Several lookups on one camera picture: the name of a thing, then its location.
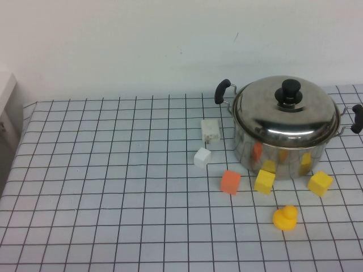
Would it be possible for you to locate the stainless steel pot lid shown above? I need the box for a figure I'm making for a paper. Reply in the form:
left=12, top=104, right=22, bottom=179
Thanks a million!
left=232, top=75, right=340, bottom=148

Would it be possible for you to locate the white power adapter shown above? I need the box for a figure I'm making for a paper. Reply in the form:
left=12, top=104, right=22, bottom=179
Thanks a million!
left=200, top=118, right=221, bottom=145

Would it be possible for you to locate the yellow rubber duck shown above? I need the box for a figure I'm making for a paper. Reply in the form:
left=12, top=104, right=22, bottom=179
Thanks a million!
left=272, top=205, right=298, bottom=232

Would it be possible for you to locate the white cabinet side panel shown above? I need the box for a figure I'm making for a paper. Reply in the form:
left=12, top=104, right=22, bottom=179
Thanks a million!
left=0, top=73, right=24, bottom=148

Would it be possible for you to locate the white grid tablecloth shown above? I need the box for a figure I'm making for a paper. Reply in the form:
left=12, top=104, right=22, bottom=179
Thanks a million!
left=0, top=84, right=363, bottom=272

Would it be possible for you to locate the orange cube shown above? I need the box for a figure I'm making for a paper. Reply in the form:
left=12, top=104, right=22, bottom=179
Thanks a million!
left=220, top=169, right=242, bottom=196

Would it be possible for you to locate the yellow cube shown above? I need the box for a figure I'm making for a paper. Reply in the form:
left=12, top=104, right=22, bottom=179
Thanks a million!
left=307, top=171, right=334, bottom=197
left=254, top=169, right=276, bottom=195

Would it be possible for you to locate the white cube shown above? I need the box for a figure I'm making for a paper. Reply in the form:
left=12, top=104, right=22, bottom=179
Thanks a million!
left=193, top=147, right=212, bottom=169

